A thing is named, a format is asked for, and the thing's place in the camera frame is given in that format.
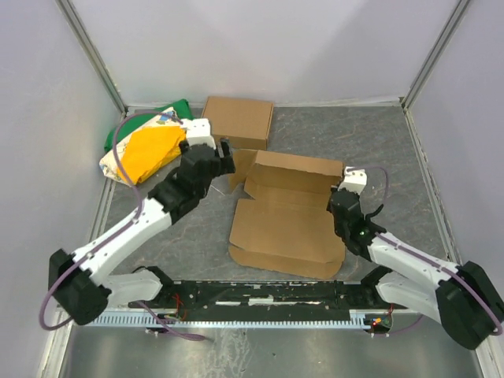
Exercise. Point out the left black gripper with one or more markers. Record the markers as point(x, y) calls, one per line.
point(215, 161)

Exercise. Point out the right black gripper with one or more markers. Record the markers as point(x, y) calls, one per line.
point(345, 205)

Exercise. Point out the cardboard box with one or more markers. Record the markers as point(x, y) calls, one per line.
point(283, 224)
point(245, 122)

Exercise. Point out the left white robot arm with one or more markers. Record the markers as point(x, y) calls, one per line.
point(169, 201)

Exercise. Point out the closed folded cardboard box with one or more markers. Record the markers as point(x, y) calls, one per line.
point(245, 122)

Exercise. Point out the green yellow white cloth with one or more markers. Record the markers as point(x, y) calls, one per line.
point(146, 143)

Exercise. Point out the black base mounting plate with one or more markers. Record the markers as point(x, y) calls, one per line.
point(267, 301)

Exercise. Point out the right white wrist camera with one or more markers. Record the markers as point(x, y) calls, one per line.
point(354, 180)

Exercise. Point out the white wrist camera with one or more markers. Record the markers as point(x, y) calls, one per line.
point(354, 180)
point(198, 132)

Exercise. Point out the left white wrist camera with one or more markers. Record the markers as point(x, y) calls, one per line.
point(198, 132)

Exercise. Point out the right aluminium frame post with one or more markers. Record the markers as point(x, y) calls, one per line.
point(435, 53)

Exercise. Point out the aluminium frame post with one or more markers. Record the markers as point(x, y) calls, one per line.
point(435, 53)
point(75, 22)

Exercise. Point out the left aluminium frame post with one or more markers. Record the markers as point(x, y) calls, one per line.
point(75, 22)

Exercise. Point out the aluminium front rail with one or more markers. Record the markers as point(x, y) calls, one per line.
point(84, 300)

